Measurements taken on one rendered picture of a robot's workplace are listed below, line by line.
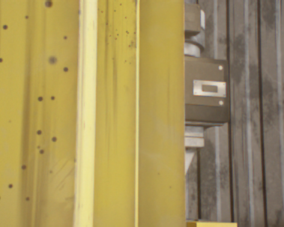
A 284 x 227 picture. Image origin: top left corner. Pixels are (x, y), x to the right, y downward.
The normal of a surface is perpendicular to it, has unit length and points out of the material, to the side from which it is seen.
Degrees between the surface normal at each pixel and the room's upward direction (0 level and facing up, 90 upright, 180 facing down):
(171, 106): 90
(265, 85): 90
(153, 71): 90
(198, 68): 90
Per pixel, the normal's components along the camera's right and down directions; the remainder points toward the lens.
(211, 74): 0.33, -0.16
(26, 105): -0.06, -0.18
